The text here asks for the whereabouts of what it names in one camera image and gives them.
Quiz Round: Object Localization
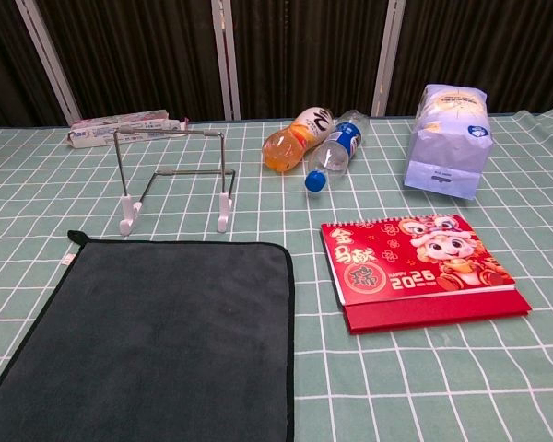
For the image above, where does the metal wire rack stand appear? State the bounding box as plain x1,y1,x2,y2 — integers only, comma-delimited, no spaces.
112,127,237,237

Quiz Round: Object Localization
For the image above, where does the green checkered tablecloth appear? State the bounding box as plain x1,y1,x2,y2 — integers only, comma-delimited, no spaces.
0,106,553,442

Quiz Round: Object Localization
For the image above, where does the pale lavender paper bag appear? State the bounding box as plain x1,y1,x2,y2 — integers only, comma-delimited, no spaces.
403,83,493,200

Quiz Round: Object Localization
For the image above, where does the dark folding screen partition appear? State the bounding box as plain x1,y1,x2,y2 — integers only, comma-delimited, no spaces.
0,0,553,131

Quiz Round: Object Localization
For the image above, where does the black and blue towel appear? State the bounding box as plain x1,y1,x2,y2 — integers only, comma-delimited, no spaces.
0,228,296,442

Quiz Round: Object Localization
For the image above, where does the toothpaste box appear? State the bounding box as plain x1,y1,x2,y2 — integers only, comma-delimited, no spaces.
65,109,189,149

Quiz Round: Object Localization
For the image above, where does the clear bottle with blue cap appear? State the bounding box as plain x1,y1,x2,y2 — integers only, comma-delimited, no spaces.
303,109,369,192

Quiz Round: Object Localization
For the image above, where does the orange drink bottle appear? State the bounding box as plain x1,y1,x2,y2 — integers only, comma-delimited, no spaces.
262,106,336,174

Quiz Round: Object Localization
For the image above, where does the red 2026 desk calendar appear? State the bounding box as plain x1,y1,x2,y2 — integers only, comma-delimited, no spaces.
320,214,534,336

